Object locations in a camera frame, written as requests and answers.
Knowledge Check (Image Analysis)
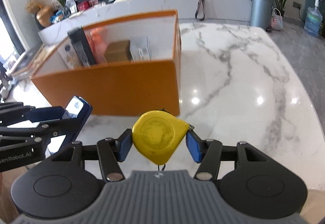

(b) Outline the pink pump lotion bottle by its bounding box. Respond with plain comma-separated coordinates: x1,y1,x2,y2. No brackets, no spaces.
88,27,107,64

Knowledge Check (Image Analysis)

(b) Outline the woven small basket bag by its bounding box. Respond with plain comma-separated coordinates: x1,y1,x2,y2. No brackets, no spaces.
271,8,283,31

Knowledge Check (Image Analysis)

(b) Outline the grey metal trash bin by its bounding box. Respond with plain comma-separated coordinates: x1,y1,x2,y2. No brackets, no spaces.
249,0,274,30

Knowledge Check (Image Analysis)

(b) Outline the gold round vase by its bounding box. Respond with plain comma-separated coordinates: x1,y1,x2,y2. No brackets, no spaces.
36,6,54,27

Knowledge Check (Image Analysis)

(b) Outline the brown cardboard cube box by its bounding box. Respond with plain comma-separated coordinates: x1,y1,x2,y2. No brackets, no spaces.
104,40,132,63

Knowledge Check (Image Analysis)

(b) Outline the blue water jug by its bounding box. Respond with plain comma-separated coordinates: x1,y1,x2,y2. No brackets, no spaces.
304,0,323,37

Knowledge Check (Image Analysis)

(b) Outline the blue Super Deer tin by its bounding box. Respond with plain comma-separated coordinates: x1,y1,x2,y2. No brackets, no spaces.
62,96,93,134

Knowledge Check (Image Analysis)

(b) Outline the clear plastic box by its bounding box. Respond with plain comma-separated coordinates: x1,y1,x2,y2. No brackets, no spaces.
129,37,152,61

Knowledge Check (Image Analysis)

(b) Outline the white Nivea cream tube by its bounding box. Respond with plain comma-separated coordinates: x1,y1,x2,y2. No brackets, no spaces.
58,39,83,70

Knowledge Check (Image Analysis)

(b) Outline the orange cardboard storage box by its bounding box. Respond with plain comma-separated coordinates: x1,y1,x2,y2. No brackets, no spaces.
31,10,181,116

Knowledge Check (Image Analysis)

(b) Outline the yellow tape measure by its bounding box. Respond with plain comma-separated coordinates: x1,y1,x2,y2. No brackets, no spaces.
132,110,190,166

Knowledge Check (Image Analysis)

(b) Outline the black shower gel tube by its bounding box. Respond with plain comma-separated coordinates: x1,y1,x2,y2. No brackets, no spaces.
67,27,96,66

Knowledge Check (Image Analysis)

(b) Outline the stack of books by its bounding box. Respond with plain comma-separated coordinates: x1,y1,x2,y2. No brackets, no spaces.
9,45,55,79

